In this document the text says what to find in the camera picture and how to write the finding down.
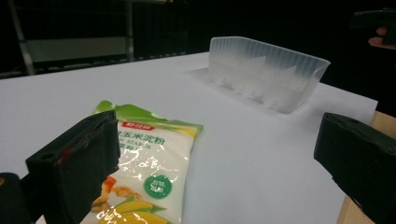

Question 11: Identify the metal shelf rack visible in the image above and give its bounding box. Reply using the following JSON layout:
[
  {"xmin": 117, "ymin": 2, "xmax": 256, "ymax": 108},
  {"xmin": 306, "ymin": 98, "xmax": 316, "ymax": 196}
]
[{"xmin": 0, "ymin": 0, "xmax": 188, "ymax": 79}]

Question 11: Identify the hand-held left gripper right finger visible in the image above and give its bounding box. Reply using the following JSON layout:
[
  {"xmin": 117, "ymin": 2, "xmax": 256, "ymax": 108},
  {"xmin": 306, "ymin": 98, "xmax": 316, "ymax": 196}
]
[{"xmin": 313, "ymin": 112, "xmax": 396, "ymax": 224}]

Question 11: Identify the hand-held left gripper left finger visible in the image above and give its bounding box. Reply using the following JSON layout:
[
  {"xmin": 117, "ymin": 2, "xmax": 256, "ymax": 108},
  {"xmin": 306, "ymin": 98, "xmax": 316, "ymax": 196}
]
[{"xmin": 25, "ymin": 109, "xmax": 121, "ymax": 224}]

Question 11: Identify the white and green starch bag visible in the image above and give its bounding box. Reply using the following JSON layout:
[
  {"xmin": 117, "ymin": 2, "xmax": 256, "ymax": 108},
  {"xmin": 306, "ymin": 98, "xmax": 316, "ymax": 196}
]
[{"xmin": 78, "ymin": 100, "xmax": 205, "ymax": 224}]

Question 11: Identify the translucent plastic storage bin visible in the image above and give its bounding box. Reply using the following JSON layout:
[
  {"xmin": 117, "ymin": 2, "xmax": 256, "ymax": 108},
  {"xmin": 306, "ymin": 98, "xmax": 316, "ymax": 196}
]
[{"xmin": 206, "ymin": 35, "xmax": 332, "ymax": 115}]

